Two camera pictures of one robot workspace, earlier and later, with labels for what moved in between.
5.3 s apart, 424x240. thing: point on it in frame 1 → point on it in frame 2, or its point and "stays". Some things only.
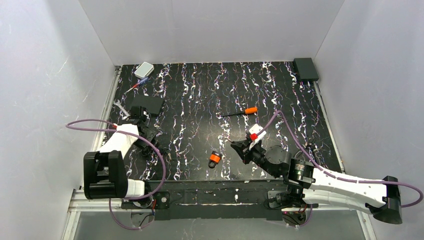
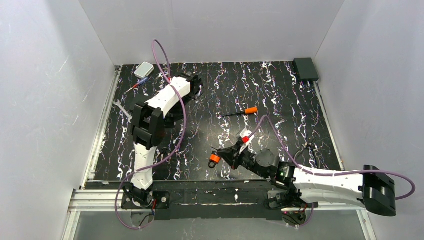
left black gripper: (139, 116) → (194, 84)
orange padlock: (215, 158) stays
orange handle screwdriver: (247, 111) stays
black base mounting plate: (206, 200) stays
